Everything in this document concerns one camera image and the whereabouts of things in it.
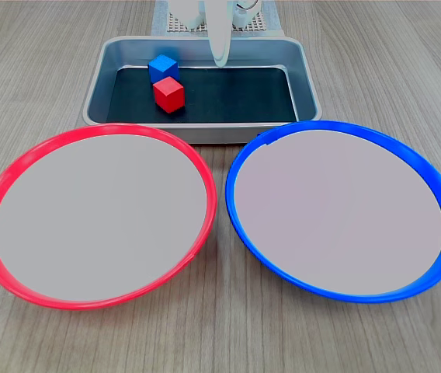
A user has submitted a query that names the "small blue cube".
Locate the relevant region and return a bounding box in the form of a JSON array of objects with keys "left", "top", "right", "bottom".
[{"left": 148, "top": 54, "right": 180, "bottom": 85}]

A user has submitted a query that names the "small red cube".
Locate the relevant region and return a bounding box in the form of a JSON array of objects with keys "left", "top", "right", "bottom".
[{"left": 152, "top": 75, "right": 186, "bottom": 114}]

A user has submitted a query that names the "black tray mat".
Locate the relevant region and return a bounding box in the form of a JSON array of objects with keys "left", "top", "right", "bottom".
[{"left": 106, "top": 64, "right": 298, "bottom": 124}]

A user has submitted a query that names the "steel tray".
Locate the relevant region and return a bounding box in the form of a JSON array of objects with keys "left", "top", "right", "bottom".
[{"left": 82, "top": 35, "right": 323, "bottom": 145}]

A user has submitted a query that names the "blue-rimmed white round plate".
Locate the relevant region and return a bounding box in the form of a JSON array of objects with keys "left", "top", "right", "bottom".
[{"left": 224, "top": 119, "right": 441, "bottom": 303}]

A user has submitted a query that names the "red-rimmed white round plate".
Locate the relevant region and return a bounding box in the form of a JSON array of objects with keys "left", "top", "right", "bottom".
[{"left": 0, "top": 122, "right": 218, "bottom": 311}]

